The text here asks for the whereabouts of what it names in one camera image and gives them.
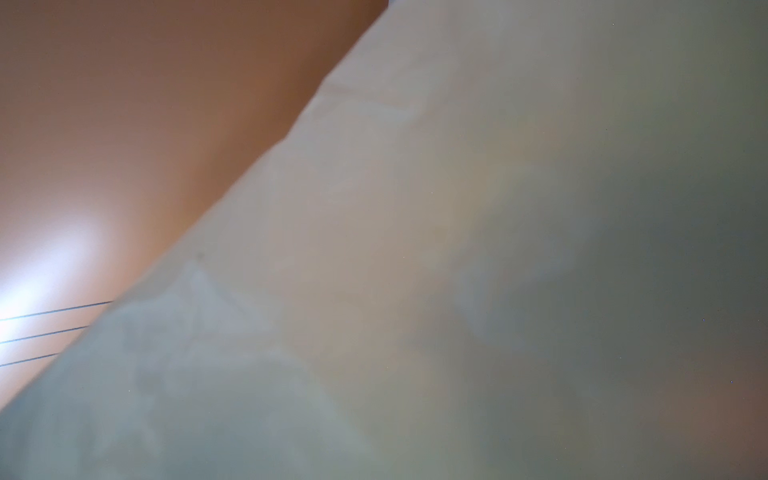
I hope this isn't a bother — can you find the cream plastic bag orange print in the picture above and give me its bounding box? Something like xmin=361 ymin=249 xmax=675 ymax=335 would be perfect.
xmin=1 ymin=1 xmax=767 ymax=479

